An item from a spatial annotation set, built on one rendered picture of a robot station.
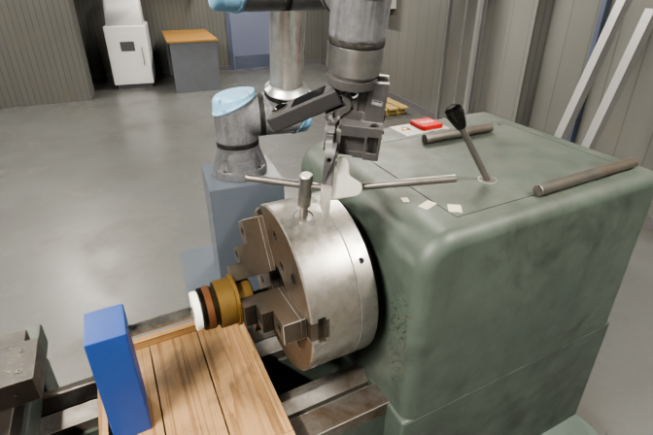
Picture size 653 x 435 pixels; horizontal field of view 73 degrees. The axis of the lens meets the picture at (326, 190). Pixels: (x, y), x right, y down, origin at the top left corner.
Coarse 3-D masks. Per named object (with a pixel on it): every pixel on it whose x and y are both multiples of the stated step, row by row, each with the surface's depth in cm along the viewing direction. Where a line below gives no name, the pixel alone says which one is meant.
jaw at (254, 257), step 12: (240, 228) 83; (252, 228) 81; (264, 228) 82; (252, 240) 81; (264, 240) 82; (240, 252) 80; (252, 252) 80; (264, 252) 81; (240, 264) 79; (252, 264) 80; (264, 264) 81; (240, 276) 79; (252, 276) 80
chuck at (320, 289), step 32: (288, 224) 73; (320, 224) 74; (288, 256) 73; (320, 256) 71; (288, 288) 77; (320, 288) 69; (352, 288) 72; (352, 320) 72; (288, 352) 86; (320, 352) 72
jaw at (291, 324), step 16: (256, 304) 75; (272, 304) 74; (288, 304) 74; (256, 320) 76; (272, 320) 74; (288, 320) 70; (304, 320) 71; (320, 320) 70; (288, 336) 70; (304, 336) 72; (320, 336) 71
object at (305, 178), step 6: (300, 174) 70; (306, 174) 71; (312, 174) 71; (300, 180) 70; (306, 180) 70; (312, 180) 71; (300, 186) 71; (306, 186) 71; (300, 192) 72; (306, 192) 71; (300, 198) 72; (306, 198) 72; (300, 204) 73; (306, 204) 73; (300, 210) 74; (306, 210) 74; (300, 216) 75; (306, 216) 75
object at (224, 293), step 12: (228, 276) 78; (204, 288) 76; (216, 288) 76; (228, 288) 76; (240, 288) 78; (252, 288) 78; (204, 300) 74; (216, 300) 75; (228, 300) 75; (240, 300) 75; (204, 312) 74; (216, 312) 75; (228, 312) 75; (240, 312) 75; (216, 324) 75; (228, 324) 77; (240, 324) 78
